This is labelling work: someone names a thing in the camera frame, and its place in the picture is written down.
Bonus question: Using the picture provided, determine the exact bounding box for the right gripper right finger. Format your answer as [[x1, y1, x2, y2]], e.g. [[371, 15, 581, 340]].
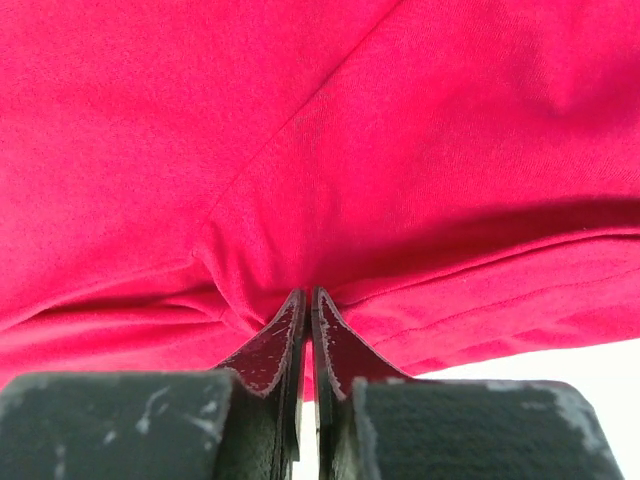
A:
[[310, 288, 622, 480]]

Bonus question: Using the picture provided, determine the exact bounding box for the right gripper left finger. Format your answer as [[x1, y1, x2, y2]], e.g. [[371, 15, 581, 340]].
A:
[[1, 290, 306, 479]]

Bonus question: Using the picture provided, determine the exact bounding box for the red t shirt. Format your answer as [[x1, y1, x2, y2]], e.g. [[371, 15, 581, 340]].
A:
[[1, 1, 639, 382]]

